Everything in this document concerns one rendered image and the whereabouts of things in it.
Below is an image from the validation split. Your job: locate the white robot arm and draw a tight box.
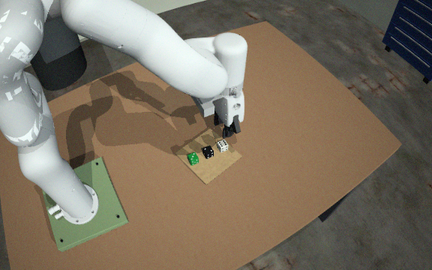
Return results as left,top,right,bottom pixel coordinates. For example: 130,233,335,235
0,0,248,224

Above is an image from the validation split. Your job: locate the green die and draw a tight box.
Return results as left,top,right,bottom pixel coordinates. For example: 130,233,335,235
187,152,199,166

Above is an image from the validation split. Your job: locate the white die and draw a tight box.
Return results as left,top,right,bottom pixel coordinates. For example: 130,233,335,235
217,139,228,152

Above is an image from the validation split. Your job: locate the black die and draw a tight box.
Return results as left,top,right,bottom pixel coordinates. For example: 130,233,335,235
202,145,214,159

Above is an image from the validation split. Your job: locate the tan square mat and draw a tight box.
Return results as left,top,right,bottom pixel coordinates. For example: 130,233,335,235
175,128,242,185

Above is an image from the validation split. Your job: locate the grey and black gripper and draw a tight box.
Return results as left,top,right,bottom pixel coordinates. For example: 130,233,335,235
212,90,245,139

